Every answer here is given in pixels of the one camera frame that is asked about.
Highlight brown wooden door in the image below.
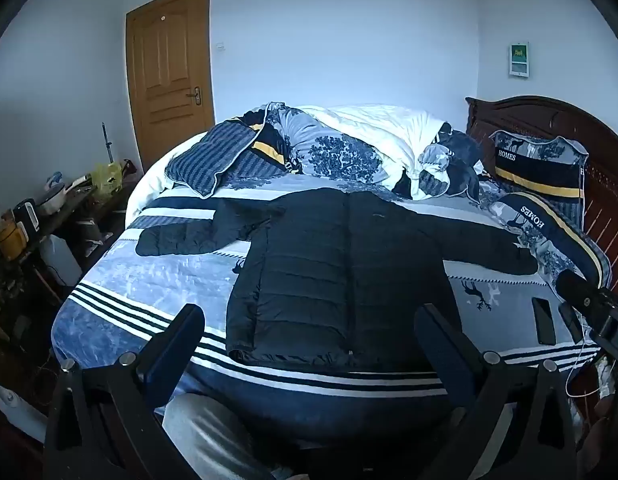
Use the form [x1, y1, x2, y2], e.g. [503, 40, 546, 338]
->
[125, 0, 216, 171]

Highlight white plastic appliance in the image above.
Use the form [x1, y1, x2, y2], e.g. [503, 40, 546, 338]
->
[0, 380, 47, 443]

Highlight person's grey trouser leg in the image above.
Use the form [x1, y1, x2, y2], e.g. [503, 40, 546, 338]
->
[161, 392, 295, 480]

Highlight black smartphone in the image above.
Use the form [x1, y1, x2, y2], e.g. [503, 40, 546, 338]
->
[532, 297, 557, 346]
[558, 302, 582, 343]

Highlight black white small appliance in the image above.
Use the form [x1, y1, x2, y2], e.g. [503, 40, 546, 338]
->
[13, 199, 40, 236]

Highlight yellow plastic bag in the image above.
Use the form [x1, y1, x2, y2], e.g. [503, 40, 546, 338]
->
[91, 160, 124, 196]

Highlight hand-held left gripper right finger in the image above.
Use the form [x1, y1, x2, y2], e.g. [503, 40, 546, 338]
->
[413, 302, 580, 480]

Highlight dark wooden side table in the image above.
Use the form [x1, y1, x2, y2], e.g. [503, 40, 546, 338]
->
[0, 180, 134, 311]

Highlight blue striped pillow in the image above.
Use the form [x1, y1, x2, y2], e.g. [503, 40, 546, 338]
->
[166, 122, 290, 197]

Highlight dark wooden headboard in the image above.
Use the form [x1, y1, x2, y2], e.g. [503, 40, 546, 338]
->
[465, 96, 618, 291]

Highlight translucent water jug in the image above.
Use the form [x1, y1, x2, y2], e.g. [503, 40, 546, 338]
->
[39, 235, 84, 288]

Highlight upright printed yellow-band pillow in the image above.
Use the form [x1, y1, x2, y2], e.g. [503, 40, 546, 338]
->
[489, 130, 590, 233]

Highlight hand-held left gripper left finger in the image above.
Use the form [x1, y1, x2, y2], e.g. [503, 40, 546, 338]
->
[44, 302, 206, 480]

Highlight flat printed yellow-band pillow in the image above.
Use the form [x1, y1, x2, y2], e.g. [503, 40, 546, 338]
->
[489, 192, 612, 291]

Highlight yellow jar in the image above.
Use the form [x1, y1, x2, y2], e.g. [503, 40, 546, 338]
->
[0, 222, 28, 261]

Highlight black puffer jacket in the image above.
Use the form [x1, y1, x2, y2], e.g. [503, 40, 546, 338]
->
[135, 187, 537, 372]

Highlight white green wall panel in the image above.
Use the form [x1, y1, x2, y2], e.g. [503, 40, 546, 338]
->
[508, 41, 530, 78]

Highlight printed blue white duvet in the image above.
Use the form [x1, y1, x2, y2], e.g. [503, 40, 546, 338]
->
[209, 101, 495, 203]

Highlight white cable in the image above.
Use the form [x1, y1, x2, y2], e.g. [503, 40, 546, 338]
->
[564, 305, 605, 398]

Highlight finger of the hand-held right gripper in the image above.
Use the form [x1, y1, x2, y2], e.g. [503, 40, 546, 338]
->
[555, 269, 618, 333]

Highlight white cooking pot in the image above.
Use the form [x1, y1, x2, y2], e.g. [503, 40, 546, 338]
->
[36, 182, 67, 216]

